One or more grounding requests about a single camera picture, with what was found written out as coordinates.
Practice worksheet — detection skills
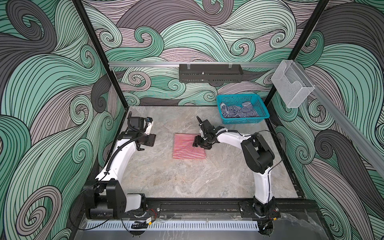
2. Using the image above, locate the red white striped tank top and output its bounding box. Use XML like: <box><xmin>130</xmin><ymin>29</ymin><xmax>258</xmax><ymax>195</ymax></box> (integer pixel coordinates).
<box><xmin>172</xmin><ymin>133</ymin><xmax>206</xmax><ymax>160</ymax></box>

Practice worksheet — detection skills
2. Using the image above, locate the teal plastic basket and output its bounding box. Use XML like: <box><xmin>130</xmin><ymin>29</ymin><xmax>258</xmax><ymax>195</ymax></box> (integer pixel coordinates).
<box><xmin>217</xmin><ymin>94</ymin><xmax>270</xmax><ymax>125</ymax></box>

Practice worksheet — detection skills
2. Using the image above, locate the navy white striped tank top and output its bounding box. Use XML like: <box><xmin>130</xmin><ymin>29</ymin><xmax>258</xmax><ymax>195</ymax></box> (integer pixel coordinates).
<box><xmin>220</xmin><ymin>101</ymin><xmax>259</xmax><ymax>119</ymax></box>

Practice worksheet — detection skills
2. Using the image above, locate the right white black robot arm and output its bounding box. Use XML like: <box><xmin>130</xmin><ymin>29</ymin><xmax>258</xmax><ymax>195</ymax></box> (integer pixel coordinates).
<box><xmin>193</xmin><ymin>117</ymin><xmax>275</xmax><ymax>209</ymax></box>

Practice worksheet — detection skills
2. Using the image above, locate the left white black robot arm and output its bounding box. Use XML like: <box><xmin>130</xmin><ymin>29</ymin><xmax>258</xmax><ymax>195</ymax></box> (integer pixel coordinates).
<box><xmin>81</xmin><ymin>132</ymin><xmax>156</xmax><ymax>220</ymax></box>

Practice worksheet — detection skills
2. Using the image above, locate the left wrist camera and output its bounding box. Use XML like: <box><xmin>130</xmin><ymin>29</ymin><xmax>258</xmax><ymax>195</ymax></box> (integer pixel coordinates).
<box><xmin>144</xmin><ymin>117</ymin><xmax>153</xmax><ymax>135</ymax></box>

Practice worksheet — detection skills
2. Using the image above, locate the black perforated wall tray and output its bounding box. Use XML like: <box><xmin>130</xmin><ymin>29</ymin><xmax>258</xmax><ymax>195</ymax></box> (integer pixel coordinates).
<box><xmin>179</xmin><ymin>64</ymin><xmax>244</xmax><ymax>85</ymax></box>

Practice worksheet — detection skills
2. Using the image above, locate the back aluminium rail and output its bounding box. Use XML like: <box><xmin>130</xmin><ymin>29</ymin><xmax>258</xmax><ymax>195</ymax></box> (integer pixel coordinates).
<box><xmin>108</xmin><ymin>61</ymin><xmax>280</xmax><ymax>69</ymax></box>

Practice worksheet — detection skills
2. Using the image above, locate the aluminium rail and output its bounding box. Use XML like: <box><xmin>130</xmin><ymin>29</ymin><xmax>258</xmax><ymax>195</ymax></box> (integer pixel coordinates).
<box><xmin>108</xmin><ymin>61</ymin><xmax>280</xmax><ymax>69</ymax></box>
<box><xmin>298</xmin><ymin>64</ymin><xmax>384</xmax><ymax>177</ymax></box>

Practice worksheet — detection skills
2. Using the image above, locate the white slotted cable duct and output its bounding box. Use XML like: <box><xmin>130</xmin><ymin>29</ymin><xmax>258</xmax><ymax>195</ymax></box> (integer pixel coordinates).
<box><xmin>86</xmin><ymin>220</ymin><xmax>259</xmax><ymax>232</ymax></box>

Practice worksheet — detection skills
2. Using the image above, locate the clear plastic wall bin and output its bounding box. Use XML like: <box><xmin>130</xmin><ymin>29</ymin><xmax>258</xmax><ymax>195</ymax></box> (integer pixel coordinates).
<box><xmin>271</xmin><ymin>60</ymin><xmax>315</xmax><ymax>109</ymax></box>

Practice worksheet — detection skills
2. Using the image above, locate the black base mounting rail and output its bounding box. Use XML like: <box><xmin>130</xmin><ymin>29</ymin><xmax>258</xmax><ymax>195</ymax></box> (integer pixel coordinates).
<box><xmin>79</xmin><ymin>197</ymin><xmax>322</xmax><ymax>218</ymax></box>

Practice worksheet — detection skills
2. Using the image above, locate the left black frame post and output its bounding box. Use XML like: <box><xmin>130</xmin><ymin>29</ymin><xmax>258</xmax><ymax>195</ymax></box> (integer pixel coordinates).
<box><xmin>72</xmin><ymin>0</ymin><xmax>129</xmax><ymax>111</ymax></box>

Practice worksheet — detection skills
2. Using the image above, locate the black frame post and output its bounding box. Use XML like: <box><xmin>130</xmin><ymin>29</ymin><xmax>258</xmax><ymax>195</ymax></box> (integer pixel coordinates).
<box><xmin>261</xmin><ymin>0</ymin><xmax>330</xmax><ymax>109</ymax></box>
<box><xmin>72</xmin><ymin>0</ymin><xmax>129</xmax><ymax>111</ymax></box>

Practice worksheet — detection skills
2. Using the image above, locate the right aluminium rail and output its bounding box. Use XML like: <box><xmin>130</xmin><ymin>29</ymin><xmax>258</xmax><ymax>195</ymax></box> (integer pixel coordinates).
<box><xmin>298</xmin><ymin>64</ymin><xmax>384</xmax><ymax>177</ymax></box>

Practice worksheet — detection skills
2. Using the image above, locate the right black frame post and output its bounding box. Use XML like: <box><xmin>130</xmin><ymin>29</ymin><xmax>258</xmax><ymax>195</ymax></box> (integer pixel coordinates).
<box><xmin>261</xmin><ymin>0</ymin><xmax>330</xmax><ymax>109</ymax></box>

